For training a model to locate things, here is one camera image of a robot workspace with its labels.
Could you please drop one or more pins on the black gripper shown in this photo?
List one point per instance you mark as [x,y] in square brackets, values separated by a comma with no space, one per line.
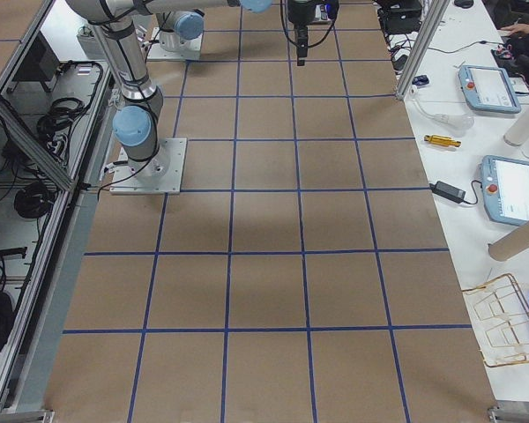
[300,13]

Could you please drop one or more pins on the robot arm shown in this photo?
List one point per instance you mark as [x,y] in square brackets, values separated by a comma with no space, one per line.
[178,28]
[135,126]

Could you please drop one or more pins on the black electronics box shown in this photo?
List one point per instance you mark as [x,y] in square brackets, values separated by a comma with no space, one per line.
[399,16]

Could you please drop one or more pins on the small blue black box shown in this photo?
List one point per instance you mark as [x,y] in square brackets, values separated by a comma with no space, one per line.
[420,80]

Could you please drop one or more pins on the gold metal cylinder tool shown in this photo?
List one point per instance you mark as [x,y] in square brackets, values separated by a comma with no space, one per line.
[442,141]

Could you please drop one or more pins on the far blue teach pendant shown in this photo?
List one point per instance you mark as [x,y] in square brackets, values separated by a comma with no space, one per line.
[488,89]

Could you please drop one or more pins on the blue teach pendant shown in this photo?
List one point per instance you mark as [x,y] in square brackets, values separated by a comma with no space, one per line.
[505,189]
[488,89]

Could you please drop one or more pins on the black power adapter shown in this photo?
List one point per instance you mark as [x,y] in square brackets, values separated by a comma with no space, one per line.
[447,191]

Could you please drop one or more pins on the near blue teach pendant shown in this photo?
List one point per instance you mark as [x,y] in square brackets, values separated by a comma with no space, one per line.
[505,189]

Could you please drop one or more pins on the near cardboard tube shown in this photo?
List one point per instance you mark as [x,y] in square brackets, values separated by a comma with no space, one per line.
[511,244]

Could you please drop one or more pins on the aluminium frame post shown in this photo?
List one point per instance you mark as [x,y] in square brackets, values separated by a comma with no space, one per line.
[420,46]

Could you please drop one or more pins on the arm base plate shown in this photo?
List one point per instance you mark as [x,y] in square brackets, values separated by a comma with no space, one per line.
[164,173]
[169,47]

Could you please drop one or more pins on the gold wire rack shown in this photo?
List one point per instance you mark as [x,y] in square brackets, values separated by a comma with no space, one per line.
[499,309]

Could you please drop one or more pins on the aluminium side frame rail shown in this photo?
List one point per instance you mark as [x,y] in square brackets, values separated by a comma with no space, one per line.
[30,241]

